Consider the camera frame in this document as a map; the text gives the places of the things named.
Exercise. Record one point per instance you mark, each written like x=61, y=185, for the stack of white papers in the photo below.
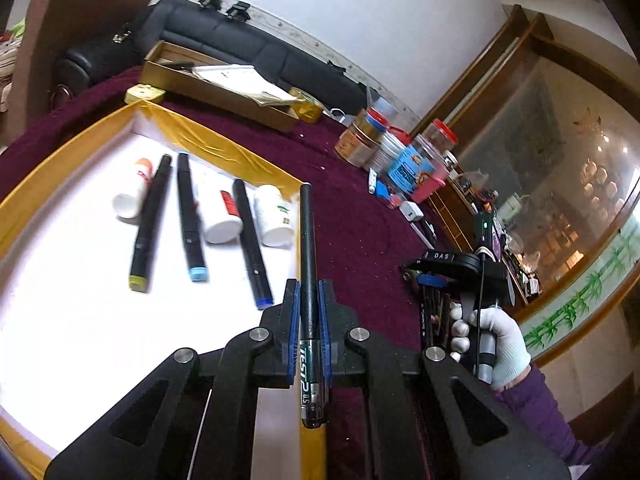
x=240, y=80

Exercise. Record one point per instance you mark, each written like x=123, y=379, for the white tray with yellow rim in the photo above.
x=75, y=310

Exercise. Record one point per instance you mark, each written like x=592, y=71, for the white plastic jar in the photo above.
x=390, y=152

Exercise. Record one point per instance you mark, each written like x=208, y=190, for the black clip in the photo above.
x=210, y=0
x=238, y=11

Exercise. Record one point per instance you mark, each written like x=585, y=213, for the gold tape roll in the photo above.
x=307, y=105

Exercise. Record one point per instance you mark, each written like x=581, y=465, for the jar with blue red lid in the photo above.
x=376, y=127

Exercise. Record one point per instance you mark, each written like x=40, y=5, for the cartoon label jar red lid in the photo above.
x=417, y=165

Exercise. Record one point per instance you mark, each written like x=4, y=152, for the small white tube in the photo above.
x=373, y=182

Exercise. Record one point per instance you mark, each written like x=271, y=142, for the black marker light-blue cap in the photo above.
x=190, y=220

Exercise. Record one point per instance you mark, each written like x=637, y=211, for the clear jar orange label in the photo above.
x=352, y=145

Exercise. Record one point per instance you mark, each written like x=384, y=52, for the blue battery pack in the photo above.
x=387, y=195

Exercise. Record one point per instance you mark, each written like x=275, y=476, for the black marker olive cap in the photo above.
x=147, y=230

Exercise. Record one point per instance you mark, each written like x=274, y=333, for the clear plastic cup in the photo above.
x=384, y=100

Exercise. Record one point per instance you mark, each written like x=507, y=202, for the white bottle orange cap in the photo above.
x=132, y=187

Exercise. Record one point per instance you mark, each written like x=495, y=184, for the black pen green grip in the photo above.
x=310, y=310

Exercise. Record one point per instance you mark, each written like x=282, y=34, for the black marker blue cap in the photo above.
x=252, y=250

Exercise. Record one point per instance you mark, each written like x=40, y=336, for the white bottle green label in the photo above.
x=274, y=215

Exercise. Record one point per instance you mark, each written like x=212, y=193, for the wide white bottle red label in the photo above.
x=220, y=210

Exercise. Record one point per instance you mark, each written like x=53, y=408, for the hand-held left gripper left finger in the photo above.
x=291, y=332

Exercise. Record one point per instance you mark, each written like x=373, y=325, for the black handbag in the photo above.
x=100, y=55

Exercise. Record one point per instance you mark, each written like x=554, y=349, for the person's right forearm purple sleeve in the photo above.
x=540, y=420

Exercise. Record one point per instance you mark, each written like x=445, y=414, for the brown cardboard box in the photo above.
x=200, y=85

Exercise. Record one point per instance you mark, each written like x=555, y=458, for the small gold box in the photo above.
x=145, y=95

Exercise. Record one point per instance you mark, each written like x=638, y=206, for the pink mesh covered jar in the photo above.
x=432, y=187

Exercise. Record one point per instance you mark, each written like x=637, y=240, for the brown armchair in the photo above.
x=60, y=5

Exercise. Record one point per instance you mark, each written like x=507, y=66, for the black leather sofa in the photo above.
x=250, y=45

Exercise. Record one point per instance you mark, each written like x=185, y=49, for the person's right hand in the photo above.
x=510, y=345

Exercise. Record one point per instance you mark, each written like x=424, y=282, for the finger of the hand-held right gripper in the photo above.
x=442, y=312
x=426, y=312

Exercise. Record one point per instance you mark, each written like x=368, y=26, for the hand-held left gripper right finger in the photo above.
x=325, y=332

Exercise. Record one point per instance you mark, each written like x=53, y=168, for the white charger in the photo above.
x=411, y=211

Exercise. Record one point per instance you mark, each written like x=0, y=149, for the wooden glass cabinet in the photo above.
x=560, y=160

